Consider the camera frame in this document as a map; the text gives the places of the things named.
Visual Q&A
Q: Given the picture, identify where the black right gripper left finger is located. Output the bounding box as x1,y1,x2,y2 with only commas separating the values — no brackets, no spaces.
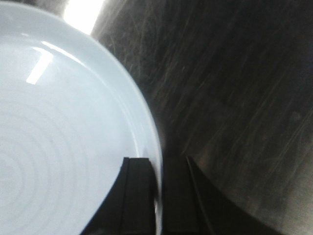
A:
82,158,157,235

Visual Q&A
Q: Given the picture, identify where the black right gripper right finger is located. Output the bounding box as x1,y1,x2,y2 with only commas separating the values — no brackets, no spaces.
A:
162,157,278,235

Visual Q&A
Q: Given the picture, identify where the light blue plate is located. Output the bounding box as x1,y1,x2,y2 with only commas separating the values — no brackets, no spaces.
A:
0,1,162,235

